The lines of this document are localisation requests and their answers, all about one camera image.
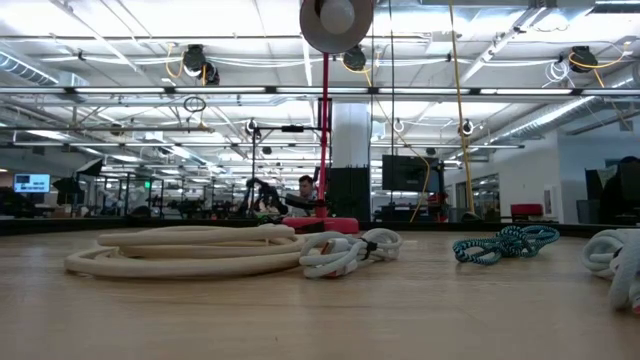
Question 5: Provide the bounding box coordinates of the red desk lamp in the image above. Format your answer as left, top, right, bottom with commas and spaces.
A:
282, 0, 375, 235

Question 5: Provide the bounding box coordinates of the black wall television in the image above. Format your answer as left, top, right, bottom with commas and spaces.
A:
381, 154, 441, 194

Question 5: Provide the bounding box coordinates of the black hanging power cord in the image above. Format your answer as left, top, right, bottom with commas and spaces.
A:
388, 0, 396, 157

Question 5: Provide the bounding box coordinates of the black column panel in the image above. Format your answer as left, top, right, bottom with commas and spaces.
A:
327, 167, 372, 224

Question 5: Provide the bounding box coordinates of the black ceiling cord reel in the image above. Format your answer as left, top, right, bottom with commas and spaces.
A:
569, 45, 600, 74
342, 45, 369, 72
182, 43, 221, 86

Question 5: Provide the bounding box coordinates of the yellow hanging power cord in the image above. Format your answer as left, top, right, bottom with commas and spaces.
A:
446, 0, 484, 222

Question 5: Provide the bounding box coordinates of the black camera stand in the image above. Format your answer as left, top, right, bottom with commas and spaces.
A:
249, 98, 334, 221

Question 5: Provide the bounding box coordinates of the person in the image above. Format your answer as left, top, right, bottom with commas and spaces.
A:
289, 174, 321, 219

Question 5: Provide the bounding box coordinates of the blue screen monitor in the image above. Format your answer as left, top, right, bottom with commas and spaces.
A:
13, 173, 52, 194

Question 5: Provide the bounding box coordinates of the beige cable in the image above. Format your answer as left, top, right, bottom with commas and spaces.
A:
63, 223, 314, 280

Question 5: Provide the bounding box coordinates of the red box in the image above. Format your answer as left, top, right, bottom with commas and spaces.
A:
510, 203, 544, 219

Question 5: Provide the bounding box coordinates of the black metal table frame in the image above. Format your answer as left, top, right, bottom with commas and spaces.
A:
0, 217, 640, 240

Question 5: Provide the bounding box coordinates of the teal braided cable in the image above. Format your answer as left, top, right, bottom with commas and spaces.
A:
452, 224, 561, 266

